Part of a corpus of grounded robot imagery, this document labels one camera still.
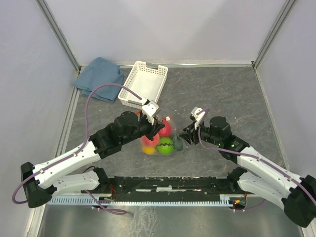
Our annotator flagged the white plastic basket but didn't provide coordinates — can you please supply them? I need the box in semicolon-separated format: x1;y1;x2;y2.
124;61;168;102

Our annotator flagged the yellow lemon toy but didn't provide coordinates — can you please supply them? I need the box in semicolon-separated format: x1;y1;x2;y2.
142;146;156;155

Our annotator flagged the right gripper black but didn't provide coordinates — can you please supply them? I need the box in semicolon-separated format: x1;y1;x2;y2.
178;118;221;146

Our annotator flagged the green watermelon toy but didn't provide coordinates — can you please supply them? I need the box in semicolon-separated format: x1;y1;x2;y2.
156;137;174;155

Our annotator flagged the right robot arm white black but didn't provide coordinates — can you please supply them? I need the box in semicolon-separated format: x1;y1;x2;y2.
180;117;316;228

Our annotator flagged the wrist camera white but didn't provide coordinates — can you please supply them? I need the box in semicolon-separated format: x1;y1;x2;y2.
141;98;160;125
191;107;209;130

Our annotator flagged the peach fruit toy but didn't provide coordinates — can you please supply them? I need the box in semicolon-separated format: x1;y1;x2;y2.
141;134;160;147

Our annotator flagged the dark green avocado toy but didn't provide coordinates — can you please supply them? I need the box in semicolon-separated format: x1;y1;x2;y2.
173;138;184;152

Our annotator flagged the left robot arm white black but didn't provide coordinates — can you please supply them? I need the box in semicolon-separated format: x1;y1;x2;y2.
20;111;165;208

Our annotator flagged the aluminium frame rail front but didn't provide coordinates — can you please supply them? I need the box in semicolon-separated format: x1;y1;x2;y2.
37;175;305;198

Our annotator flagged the red pomegranate toy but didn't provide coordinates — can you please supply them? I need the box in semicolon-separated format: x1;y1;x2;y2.
158;120;172;137

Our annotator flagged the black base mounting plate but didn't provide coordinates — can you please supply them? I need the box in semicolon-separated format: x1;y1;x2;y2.
90;176;245;202

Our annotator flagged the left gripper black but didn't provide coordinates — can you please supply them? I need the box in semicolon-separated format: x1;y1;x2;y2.
121;113;165;145

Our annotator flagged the blue folded cloth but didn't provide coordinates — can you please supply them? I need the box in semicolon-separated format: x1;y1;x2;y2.
74;57;124;102

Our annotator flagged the light blue cable duct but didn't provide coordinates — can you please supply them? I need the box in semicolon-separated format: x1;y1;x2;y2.
48;195;233;207

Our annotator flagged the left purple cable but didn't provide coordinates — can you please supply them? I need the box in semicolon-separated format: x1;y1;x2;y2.
12;83;146;215

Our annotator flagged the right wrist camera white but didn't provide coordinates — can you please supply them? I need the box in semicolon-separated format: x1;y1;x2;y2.
191;107;209;130

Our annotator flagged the clear zip top bag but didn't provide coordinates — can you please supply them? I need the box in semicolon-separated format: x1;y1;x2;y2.
140;114;187;156

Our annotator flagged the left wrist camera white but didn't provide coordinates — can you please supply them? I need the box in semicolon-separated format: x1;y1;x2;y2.
141;98;160;125

